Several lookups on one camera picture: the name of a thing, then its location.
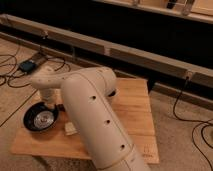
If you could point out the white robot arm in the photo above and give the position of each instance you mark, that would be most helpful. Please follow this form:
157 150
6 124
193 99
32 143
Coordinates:
84 94

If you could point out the wooden table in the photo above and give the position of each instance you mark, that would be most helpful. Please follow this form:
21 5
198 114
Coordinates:
131 104

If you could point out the blue power adapter box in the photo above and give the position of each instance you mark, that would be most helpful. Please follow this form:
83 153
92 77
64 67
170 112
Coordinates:
27 66

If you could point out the black ceramic bowl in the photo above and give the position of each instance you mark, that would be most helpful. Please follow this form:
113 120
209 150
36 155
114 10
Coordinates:
39 117

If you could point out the long wooden beam rail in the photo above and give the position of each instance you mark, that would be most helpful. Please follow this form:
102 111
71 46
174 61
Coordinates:
159 63

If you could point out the small clear glass cup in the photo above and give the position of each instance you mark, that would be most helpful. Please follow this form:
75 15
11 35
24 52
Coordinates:
70 129

